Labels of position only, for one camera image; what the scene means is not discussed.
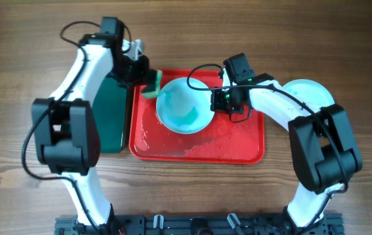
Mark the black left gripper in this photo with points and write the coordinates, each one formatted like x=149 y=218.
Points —
x=144 y=62

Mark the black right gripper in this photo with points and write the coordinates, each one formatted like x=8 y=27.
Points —
x=217 y=105

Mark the green scrubbing sponge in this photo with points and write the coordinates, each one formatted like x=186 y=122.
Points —
x=152 y=84

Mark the white plate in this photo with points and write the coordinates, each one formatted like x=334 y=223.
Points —
x=183 y=106
x=311 y=91

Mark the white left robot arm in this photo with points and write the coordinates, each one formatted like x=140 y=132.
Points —
x=69 y=126

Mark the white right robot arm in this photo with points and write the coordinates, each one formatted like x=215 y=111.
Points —
x=324 y=151

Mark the black tray with green water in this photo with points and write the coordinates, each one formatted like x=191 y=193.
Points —
x=109 y=110

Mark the red plastic tray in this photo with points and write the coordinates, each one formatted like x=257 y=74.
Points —
x=220 y=142

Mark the black aluminium base frame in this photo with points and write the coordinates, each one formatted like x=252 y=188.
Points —
x=259 y=224

